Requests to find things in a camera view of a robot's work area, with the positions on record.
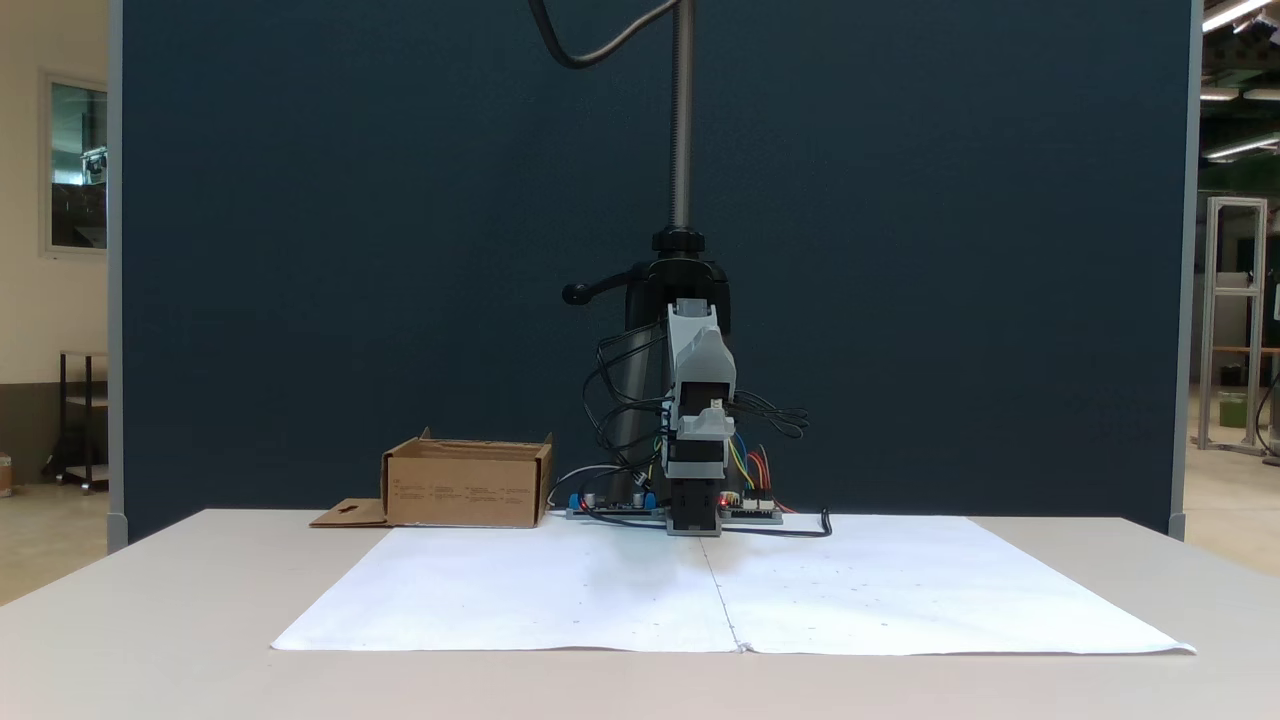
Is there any dark shelf cart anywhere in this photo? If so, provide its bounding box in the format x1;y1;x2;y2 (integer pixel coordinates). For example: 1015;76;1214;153
42;349;109;495

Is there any black camera cable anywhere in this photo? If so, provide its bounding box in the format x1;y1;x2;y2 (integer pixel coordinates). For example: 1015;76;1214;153
527;0;683;71

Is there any white paper sheet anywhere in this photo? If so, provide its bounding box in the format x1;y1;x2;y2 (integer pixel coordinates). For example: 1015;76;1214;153
271;514;1198;657

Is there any circuit board with jumper wires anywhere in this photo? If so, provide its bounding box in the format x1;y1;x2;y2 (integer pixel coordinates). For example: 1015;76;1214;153
720;493;785;525

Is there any brown cardboard box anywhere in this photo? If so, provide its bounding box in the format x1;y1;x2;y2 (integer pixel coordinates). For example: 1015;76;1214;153
309;427;555;530

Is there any thin grey cable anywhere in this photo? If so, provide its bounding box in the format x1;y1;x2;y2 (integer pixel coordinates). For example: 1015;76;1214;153
547;463;641;506

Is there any black camera tripod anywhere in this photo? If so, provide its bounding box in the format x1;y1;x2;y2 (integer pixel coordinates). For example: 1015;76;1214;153
561;0;738;501

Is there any black power cable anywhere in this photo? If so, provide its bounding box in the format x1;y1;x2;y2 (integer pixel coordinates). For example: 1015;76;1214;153
722;508;834;540

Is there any thin black servo cable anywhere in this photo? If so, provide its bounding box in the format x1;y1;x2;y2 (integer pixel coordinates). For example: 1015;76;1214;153
730;390;810;442
582;325;671;501

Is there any framed wall window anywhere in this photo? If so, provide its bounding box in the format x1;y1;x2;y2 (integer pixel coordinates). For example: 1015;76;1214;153
41;70;109;257

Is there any black board cable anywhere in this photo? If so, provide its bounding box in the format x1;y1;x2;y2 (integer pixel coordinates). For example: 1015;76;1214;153
580;495;671;529

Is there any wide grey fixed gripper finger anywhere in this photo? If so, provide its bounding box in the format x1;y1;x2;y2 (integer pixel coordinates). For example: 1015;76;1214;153
680;402;738;444

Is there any aluminium profile frame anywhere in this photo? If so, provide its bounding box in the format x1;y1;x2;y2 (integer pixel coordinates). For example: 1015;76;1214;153
1196;196;1271;457

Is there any dark blue partition panel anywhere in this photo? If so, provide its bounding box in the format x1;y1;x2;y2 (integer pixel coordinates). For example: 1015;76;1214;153
107;0;1203;546

